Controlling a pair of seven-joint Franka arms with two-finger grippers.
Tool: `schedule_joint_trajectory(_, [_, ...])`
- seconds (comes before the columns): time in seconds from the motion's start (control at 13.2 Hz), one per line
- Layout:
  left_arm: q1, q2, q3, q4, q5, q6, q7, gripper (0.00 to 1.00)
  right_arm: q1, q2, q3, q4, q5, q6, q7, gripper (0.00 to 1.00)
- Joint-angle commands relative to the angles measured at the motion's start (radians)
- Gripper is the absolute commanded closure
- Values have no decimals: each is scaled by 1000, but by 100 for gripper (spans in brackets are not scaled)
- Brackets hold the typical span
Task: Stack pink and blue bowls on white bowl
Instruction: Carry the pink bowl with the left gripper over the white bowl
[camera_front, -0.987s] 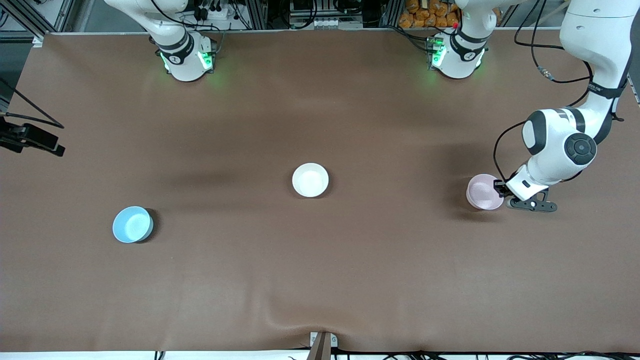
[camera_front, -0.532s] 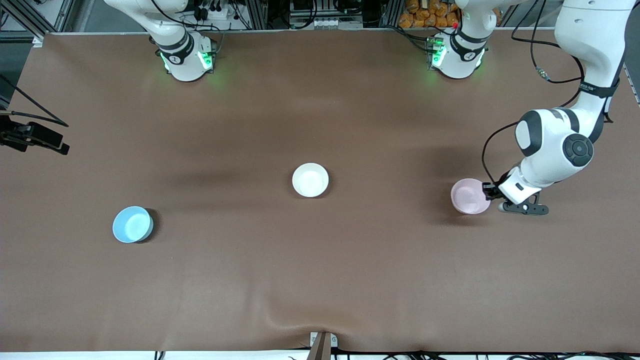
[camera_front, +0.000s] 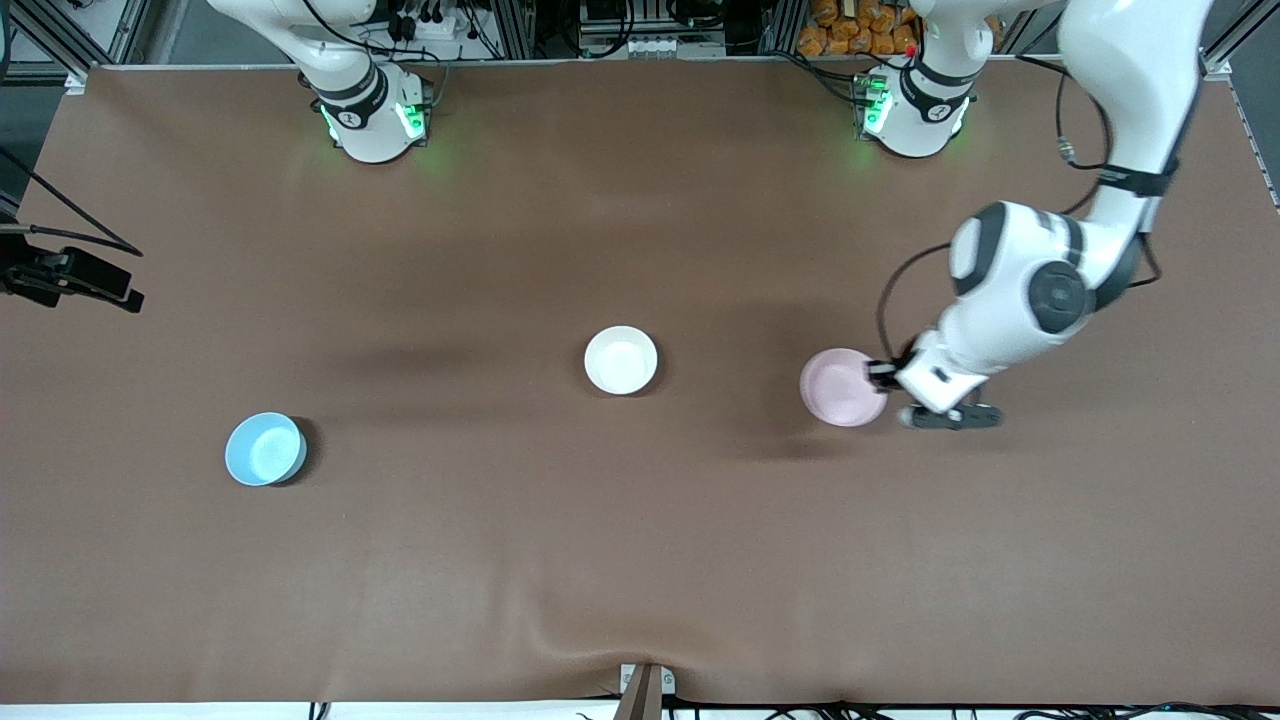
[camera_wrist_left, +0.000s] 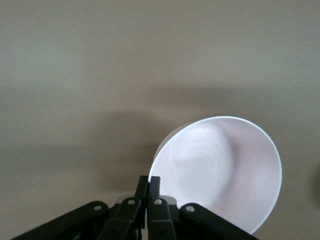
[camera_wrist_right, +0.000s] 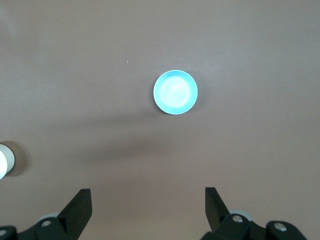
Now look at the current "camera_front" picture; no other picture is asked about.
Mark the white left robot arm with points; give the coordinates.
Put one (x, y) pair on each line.
(1130, 60)

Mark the brown table mat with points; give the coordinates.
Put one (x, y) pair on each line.
(640, 560)

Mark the brown camera post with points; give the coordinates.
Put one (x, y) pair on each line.
(640, 700)

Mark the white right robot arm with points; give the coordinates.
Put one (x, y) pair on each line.
(368, 125)

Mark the white bowl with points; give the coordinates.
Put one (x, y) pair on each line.
(621, 360)

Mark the white terminal block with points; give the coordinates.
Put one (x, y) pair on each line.
(672, 47)

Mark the silver corner bracket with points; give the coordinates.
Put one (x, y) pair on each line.
(76, 80)
(1222, 68)

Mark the pink bowl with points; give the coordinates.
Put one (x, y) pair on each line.
(838, 388)

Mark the blue bowl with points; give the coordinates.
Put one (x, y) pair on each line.
(263, 450)

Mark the aluminium frame profile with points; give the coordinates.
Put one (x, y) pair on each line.
(55, 38)
(1240, 30)
(782, 26)
(515, 28)

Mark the orange items box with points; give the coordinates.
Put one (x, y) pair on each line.
(855, 30)

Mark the grey metal mounting bracket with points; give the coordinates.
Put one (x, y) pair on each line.
(667, 681)

